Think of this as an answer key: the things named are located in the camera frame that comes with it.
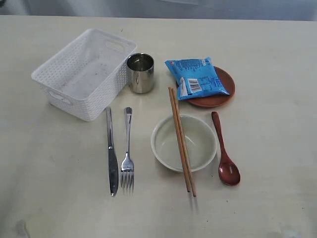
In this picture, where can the wooden chopstick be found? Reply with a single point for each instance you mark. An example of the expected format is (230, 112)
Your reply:
(179, 140)
(191, 178)

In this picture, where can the white ceramic bowl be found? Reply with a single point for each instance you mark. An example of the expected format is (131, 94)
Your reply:
(199, 137)

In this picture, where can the shiny steel cup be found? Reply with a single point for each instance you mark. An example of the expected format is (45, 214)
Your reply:
(140, 72)

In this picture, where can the blue snack packet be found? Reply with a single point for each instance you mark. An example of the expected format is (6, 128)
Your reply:
(196, 78)

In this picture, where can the brown round plate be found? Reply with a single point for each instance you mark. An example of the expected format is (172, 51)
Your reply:
(216, 100)

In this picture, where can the steel spoon long handle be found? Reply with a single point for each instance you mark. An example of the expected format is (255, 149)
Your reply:
(127, 165)

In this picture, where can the red-brown wooden spoon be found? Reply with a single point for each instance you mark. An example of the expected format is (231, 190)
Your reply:
(227, 170)

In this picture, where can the white perforated plastic basket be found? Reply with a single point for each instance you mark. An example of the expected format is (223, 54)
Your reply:
(85, 76)

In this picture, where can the white curtain backdrop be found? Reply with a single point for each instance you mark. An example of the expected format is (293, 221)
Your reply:
(297, 10)

